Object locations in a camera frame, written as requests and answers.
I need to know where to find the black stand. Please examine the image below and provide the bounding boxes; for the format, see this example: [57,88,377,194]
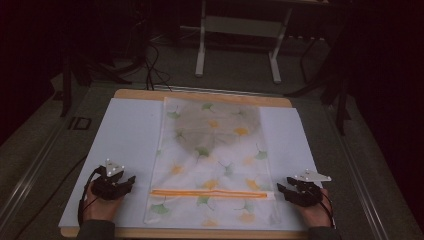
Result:
[284,36,354,137]
[59,49,93,118]

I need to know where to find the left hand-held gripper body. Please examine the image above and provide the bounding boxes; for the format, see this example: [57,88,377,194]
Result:
[90,158,126,201]

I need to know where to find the black floor cables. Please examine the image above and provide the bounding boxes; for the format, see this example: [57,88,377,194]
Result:
[143,42,174,92]

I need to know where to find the white board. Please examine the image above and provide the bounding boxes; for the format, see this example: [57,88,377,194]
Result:
[58,97,324,232]

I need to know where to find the metal floor rail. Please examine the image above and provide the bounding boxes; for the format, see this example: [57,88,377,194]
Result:
[0,114,69,223]
[323,105,392,240]

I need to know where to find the black floor cable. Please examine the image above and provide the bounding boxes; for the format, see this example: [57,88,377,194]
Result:
[12,154,88,240]

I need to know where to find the leaf print mesh laundry bag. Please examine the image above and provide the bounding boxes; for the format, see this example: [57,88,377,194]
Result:
[143,96,282,230]

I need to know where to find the person's left hand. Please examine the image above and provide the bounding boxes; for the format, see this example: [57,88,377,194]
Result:
[82,190,125,223]

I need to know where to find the grey garment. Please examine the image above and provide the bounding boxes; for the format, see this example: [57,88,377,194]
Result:
[173,101,262,157]

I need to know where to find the white metal table frame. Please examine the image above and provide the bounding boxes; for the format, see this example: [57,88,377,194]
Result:
[194,0,329,85]

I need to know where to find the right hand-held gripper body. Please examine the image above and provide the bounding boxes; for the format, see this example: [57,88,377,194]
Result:
[290,168,333,208]

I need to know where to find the black floor socket plate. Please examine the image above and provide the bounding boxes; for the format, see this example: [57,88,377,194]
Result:
[67,116,93,131]

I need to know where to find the wooden table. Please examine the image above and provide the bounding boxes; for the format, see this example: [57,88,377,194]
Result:
[59,88,316,240]

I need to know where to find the person's right hand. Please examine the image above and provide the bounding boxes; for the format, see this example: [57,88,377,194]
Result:
[295,187,334,230]

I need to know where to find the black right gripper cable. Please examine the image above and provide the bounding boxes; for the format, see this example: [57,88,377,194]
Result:
[319,190,335,228]

